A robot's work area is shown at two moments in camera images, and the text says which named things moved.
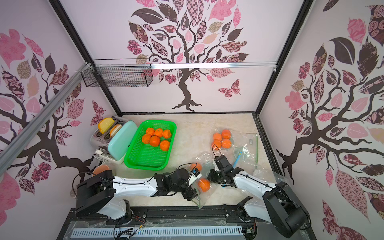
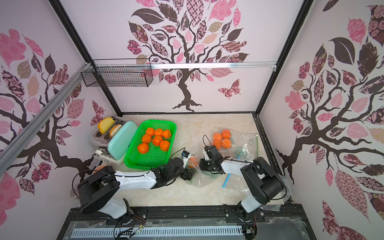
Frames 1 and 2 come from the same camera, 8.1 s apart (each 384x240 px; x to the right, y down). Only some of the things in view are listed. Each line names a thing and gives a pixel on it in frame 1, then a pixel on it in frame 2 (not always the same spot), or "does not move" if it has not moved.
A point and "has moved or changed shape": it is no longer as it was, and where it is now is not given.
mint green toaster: (113, 145) does not move
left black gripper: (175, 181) -> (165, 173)
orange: (166, 133) does not move
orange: (146, 138) does not move
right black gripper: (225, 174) -> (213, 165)
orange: (158, 132) does not move
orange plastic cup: (100, 168) does not move
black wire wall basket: (120, 73) does not move
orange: (154, 141) has moved or changed shape
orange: (164, 145) does not move
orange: (150, 131) does not move
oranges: (204, 184) -> (192, 162)
